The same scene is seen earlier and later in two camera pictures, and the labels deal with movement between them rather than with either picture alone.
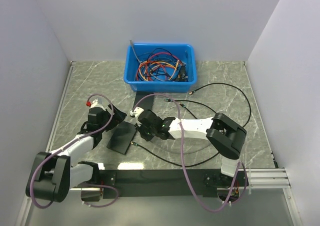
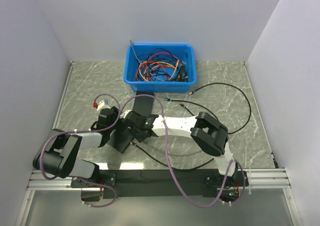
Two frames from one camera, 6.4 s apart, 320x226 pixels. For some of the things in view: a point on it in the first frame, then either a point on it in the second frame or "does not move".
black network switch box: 122,137 does not move
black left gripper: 117,117 to 120,123
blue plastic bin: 160,68 does not move
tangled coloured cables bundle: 161,65 does not move
